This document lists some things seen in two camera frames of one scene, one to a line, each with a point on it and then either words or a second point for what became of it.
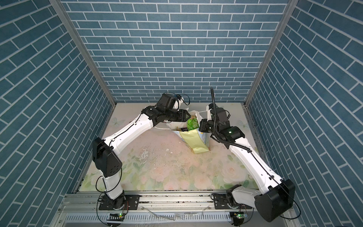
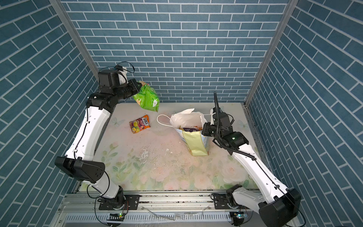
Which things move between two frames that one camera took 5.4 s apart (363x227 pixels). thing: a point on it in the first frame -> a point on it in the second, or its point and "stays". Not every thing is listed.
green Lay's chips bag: (192, 123) -> (147, 98)
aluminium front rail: (82, 209) stays
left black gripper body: (175, 116) -> (126, 91)
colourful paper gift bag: (197, 141) stays
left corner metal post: (63, 13) stays
